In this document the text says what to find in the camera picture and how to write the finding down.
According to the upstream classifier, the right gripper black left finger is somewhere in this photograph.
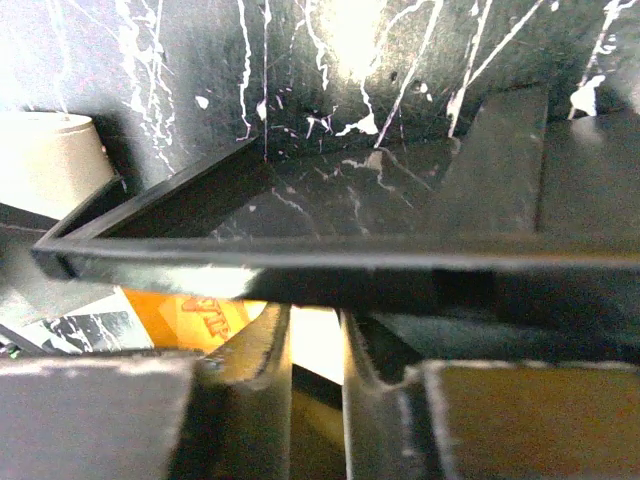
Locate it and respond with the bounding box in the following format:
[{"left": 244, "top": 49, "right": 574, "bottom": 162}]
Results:
[{"left": 1, "top": 303, "right": 292, "bottom": 479}]

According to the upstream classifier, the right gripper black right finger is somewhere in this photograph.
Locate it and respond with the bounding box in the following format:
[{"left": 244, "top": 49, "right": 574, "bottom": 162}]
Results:
[{"left": 340, "top": 311, "right": 639, "bottom": 479}]

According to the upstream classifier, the black plastic card box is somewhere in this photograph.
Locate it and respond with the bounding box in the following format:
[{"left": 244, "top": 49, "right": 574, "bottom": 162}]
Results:
[{"left": 33, "top": 86, "right": 639, "bottom": 363}]

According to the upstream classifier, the beige leather card holder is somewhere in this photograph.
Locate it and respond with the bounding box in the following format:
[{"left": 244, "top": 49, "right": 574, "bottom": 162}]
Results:
[{"left": 1, "top": 112, "right": 116, "bottom": 220}]

